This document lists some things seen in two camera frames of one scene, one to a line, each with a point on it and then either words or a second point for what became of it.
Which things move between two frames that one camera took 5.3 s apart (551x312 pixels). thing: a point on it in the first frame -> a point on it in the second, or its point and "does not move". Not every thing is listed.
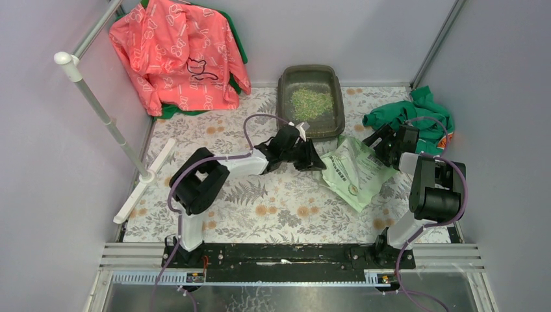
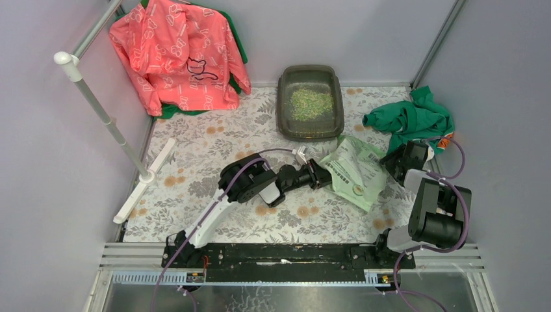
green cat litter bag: x=354 y=173 does not move
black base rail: x=288 y=262 does not move
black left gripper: x=301 y=153 -> x=318 y=175
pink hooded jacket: x=181 y=56 does not move
